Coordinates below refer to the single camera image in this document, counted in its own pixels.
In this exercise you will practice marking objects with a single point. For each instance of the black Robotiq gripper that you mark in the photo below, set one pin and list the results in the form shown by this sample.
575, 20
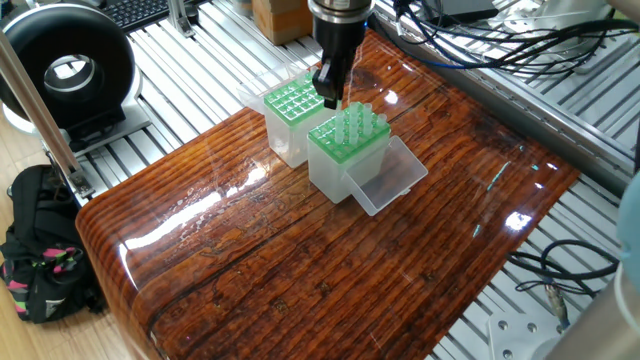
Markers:
340, 40

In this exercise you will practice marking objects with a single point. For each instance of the green rack clear tip box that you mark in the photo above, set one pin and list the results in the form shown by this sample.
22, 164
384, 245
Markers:
335, 180
285, 140

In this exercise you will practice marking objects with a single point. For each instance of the brown cardboard box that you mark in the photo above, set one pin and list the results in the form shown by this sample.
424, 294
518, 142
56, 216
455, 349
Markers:
275, 15

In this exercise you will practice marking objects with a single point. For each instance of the dark flat device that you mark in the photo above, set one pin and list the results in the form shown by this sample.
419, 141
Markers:
465, 6

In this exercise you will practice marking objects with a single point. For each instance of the glossy wooden table board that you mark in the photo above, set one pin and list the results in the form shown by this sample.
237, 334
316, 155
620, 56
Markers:
300, 260

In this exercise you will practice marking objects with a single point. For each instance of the black keyboard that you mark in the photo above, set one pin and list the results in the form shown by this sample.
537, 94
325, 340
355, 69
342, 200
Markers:
135, 10

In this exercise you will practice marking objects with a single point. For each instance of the perforated silver metal plate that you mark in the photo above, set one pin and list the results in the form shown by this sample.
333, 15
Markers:
550, 15

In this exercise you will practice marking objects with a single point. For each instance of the black backpack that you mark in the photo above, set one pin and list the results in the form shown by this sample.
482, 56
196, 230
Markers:
40, 250

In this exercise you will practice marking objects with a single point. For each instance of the short aluminium post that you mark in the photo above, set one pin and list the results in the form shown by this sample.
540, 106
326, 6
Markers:
183, 15

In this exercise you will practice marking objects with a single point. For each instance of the aluminium frame post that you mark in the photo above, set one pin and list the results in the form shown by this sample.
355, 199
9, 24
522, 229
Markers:
45, 130

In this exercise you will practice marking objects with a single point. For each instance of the silver robot mount plate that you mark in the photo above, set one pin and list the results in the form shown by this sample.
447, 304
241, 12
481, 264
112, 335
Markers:
525, 338

